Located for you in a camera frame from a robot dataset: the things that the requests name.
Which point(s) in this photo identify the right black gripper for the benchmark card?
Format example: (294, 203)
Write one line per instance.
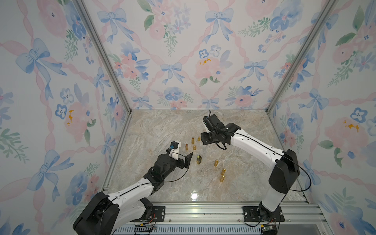
(203, 138)

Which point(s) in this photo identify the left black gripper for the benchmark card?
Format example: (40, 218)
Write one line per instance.
(181, 164)

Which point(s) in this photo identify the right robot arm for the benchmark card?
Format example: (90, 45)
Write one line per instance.
(284, 165)

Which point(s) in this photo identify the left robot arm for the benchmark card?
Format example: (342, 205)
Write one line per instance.
(107, 212)

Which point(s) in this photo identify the small yellow green box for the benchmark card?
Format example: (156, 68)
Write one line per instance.
(198, 159)

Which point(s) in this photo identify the green circuit board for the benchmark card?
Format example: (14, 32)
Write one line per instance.
(268, 229)

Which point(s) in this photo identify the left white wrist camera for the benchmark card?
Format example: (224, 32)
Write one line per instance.
(173, 150)

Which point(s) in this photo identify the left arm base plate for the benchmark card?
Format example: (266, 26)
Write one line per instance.
(154, 214)

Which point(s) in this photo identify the aluminium front rail frame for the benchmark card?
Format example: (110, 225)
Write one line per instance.
(226, 218)

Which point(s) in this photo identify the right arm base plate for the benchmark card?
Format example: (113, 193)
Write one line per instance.
(249, 214)

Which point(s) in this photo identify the left aluminium corner post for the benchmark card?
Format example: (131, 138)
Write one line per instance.
(83, 12)

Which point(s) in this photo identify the aluminium corner post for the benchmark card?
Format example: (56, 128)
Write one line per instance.
(305, 47)
(83, 12)

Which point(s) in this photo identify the right aluminium corner post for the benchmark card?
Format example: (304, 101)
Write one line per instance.
(305, 47)

